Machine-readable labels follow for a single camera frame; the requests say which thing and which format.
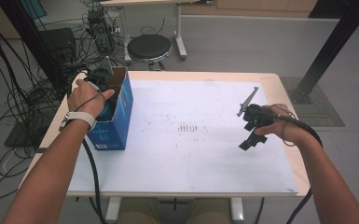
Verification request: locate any left hand-held gripper cable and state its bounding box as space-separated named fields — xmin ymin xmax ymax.
xmin=67 ymin=68 xmax=108 ymax=224

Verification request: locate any light wooden table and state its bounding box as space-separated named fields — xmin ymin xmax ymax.
xmin=18 ymin=70 xmax=311 ymax=223

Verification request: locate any black round stool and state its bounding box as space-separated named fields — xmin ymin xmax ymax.
xmin=126 ymin=33 xmax=173 ymax=72

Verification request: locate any grey computer tower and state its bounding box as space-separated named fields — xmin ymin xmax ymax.
xmin=86 ymin=8 xmax=116 ymax=54

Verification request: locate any person's right hand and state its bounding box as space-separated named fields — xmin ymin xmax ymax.
xmin=254 ymin=104 xmax=303 ymax=147

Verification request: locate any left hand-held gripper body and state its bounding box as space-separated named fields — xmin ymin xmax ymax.
xmin=85 ymin=55 xmax=115 ymax=92

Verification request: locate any person's left leg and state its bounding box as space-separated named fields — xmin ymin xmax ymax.
xmin=117 ymin=197 xmax=157 ymax=224

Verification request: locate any tangle of black floor cables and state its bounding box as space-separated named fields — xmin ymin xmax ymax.
xmin=0 ymin=0 xmax=130 ymax=200

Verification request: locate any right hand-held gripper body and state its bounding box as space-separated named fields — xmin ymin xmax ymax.
xmin=236 ymin=87 xmax=276 ymax=132

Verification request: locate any thick black slanted post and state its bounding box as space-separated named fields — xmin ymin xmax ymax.
xmin=288 ymin=0 xmax=359 ymax=105

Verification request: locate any wooden cabinet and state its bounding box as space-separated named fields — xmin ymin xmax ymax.
xmin=181 ymin=0 xmax=319 ymax=19

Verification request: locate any person's leg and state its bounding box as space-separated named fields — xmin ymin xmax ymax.
xmin=181 ymin=197 xmax=231 ymax=224
xmin=117 ymin=197 xmax=157 ymax=224

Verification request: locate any teal panel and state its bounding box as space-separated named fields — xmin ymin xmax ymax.
xmin=20 ymin=0 xmax=48 ymax=21

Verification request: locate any person's left hand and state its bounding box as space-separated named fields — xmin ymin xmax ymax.
xmin=66 ymin=78 xmax=117 ymax=121

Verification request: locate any black hanging cable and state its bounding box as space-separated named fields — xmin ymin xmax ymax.
xmin=254 ymin=197 xmax=266 ymax=224

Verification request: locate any person's right leg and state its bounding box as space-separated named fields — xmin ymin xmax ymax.
xmin=181 ymin=197 xmax=231 ymax=224

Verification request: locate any white table mat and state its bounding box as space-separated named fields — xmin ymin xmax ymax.
xmin=68 ymin=79 xmax=299 ymax=196

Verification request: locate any white wristwatch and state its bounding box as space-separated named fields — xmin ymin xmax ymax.
xmin=59 ymin=110 xmax=98 ymax=133

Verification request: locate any white background desk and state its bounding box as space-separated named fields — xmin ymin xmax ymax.
xmin=99 ymin=0 xmax=214 ymax=61

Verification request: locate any blue cardboard box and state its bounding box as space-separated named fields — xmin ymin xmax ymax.
xmin=87 ymin=66 xmax=134 ymax=151

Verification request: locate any black box device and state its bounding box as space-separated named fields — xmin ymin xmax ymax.
xmin=37 ymin=27 xmax=77 ymax=63

